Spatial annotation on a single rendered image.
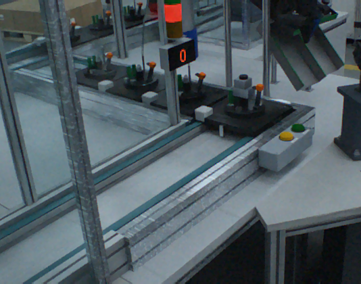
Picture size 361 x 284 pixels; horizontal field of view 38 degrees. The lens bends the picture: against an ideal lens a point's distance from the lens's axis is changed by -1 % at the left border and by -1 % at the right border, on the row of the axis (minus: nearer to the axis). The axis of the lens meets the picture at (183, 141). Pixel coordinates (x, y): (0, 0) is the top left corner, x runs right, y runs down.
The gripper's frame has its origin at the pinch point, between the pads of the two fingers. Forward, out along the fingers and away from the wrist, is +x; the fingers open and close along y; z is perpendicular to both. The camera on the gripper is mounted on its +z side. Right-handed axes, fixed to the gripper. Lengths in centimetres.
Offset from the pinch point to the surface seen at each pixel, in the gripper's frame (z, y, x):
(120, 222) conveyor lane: 9, 73, 31
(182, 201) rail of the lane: 2, 58, 30
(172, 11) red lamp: 30.2, 26.0, -8.9
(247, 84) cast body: 17.9, 5.9, 18.3
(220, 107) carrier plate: 28.2, 7.6, 28.5
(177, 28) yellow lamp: 29.4, 25.1, -3.4
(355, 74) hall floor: 108, -297, 125
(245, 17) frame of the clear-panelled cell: 78, -80, 22
